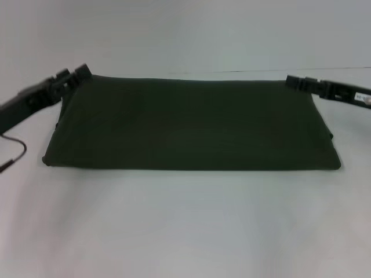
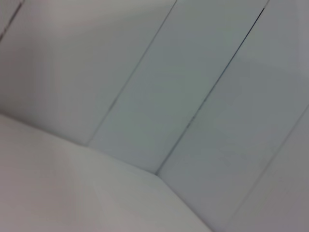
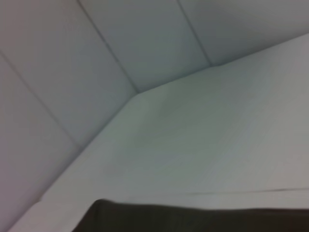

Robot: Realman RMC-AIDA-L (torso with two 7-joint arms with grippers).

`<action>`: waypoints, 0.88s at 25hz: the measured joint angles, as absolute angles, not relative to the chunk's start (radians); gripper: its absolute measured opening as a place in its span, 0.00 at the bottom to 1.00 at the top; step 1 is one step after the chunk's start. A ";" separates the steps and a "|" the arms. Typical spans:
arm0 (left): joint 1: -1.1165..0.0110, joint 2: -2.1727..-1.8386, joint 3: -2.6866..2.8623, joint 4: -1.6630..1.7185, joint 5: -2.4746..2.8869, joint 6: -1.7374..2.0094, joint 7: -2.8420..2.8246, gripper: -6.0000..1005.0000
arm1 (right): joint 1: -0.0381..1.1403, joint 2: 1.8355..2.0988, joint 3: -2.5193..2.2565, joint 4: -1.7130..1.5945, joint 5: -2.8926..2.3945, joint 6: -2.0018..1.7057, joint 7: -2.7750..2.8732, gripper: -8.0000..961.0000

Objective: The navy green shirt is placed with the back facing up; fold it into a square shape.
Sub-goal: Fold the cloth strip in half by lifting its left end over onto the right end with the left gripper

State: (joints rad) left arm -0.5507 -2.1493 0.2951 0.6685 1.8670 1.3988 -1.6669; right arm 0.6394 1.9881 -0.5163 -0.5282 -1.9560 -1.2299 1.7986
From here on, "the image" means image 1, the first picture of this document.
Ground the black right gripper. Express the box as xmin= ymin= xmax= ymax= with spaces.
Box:
xmin=285 ymin=74 xmax=371 ymax=110

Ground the left arm connector cable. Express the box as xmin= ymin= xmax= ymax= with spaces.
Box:
xmin=0 ymin=134 xmax=28 ymax=174

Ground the dark green t-shirt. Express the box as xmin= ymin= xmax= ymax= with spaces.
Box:
xmin=42 ymin=74 xmax=343 ymax=171

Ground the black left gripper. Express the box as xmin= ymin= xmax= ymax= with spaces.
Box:
xmin=0 ymin=63 xmax=93 ymax=134

